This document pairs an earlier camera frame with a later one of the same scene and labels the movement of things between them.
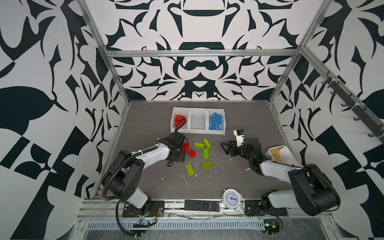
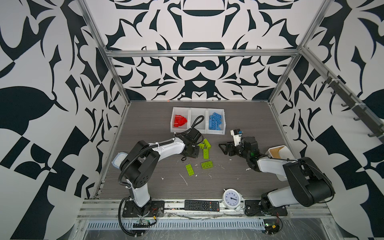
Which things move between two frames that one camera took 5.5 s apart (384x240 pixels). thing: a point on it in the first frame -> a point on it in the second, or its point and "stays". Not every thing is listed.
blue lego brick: (216, 119) stays
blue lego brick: (215, 117) stays
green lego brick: (189, 169) stays
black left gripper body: (180, 156) -> (194, 152)
